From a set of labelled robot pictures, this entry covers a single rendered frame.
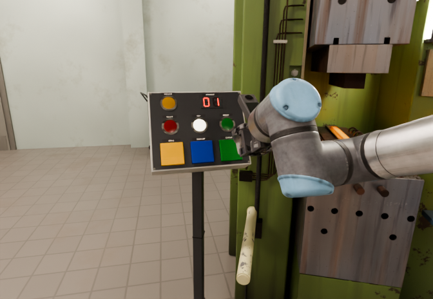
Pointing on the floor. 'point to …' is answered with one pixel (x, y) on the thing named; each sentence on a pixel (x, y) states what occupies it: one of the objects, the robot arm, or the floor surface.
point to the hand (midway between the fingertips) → (239, 139)
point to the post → (198, 205)
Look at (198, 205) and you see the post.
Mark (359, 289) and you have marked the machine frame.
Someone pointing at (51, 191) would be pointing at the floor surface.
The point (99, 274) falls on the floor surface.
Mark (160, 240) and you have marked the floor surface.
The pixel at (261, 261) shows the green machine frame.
